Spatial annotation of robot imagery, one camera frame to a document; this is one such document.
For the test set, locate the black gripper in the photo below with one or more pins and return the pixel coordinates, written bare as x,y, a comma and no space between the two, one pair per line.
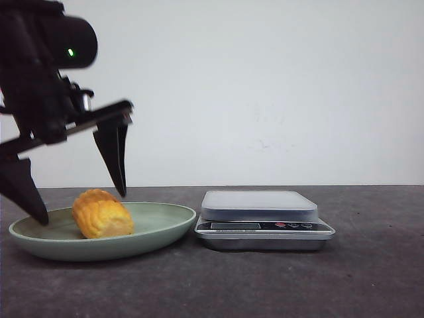
47,109

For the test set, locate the yellow corn cob piece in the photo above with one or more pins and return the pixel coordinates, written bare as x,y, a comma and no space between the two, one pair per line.
99,214

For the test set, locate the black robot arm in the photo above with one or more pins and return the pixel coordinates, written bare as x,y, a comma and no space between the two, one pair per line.
38,40

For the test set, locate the light green oval plate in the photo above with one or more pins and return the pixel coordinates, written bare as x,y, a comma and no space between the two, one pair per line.
156,225

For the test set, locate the silver digital kitchen scale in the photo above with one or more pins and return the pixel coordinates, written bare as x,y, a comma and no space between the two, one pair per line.
261,220

